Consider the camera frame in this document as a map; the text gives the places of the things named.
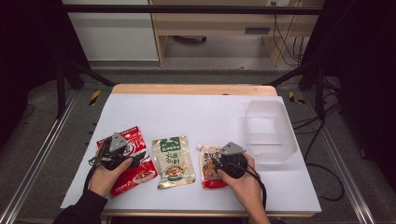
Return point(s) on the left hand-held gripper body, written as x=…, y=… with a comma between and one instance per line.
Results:
x=116, y=144

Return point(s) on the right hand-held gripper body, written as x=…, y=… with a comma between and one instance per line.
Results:
x=233, y=165

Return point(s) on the red seasoning packet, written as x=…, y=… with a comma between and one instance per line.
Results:
x=138, y=143

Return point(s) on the green and beige seasoning packet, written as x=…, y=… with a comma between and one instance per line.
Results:
x=172, y=161

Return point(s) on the clear plastic container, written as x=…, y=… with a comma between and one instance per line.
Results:
x=267, y=124

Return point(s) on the person's right hand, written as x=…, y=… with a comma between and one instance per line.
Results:
x=249, y=189

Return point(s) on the person's left hand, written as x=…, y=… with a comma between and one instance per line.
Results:
x=104, y=182

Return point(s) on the white table sheet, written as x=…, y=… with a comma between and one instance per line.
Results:
x=186, y=118

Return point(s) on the wooden table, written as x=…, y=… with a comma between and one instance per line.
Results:
x=193, y=89

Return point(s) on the black metal stand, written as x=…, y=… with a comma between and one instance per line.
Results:
x=60, y=93
x=320, y=99

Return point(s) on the white cabinet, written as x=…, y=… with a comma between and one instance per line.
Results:
x=115, y=37

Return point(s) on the black curtain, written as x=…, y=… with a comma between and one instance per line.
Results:
x=25, y=46
x=367, y=62

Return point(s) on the light wooden desk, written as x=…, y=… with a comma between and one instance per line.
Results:
x=211, y=21

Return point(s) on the black horizontal bar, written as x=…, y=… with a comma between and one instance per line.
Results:
x=186, y=9

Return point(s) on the aluminium rail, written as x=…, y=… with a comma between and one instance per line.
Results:
x=37, y=161
x=334, y=155

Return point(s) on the white wall socket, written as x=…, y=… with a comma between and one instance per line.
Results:
x=280, y=2

